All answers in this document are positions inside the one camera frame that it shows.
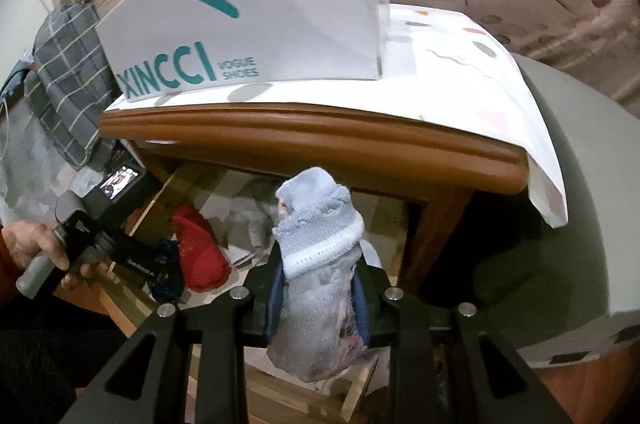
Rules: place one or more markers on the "wooden drawer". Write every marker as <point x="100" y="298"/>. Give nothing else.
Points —
<point x="320" y="404"/>

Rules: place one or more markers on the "white patterned cloth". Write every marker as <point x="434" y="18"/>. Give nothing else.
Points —
<point x="450" y="69"/>

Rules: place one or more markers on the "plaid grey blanket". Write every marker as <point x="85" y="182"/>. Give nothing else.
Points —
<point x="70" y="79"/>

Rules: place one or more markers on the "red cloth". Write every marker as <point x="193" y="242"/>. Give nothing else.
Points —
<point x="200" y="249"/>

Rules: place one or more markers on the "person's left hand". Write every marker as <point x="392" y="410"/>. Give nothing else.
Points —
<point x="30" y="241"/>

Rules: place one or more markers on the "white shoe box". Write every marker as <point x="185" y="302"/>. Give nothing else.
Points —
<point x="280" y="4"/>

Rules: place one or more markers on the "wooden nightstand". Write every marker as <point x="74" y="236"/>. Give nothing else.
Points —
<point x="325" y="139"/>

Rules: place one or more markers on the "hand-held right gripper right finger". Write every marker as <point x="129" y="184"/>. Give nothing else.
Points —
<point x="362" y="319"/>

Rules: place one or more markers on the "navy speckled cloth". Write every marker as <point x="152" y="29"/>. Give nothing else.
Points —
<point x="167" y="274"/>

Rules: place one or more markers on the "light blue knitted sock bundle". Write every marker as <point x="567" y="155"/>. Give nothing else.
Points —
<point x="315" y="229"/>

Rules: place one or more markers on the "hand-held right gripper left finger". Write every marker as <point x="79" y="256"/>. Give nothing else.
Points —
<point x="275" y="304"/>

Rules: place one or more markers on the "person's left forearm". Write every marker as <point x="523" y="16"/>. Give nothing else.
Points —
<point x="3" y="264"/>

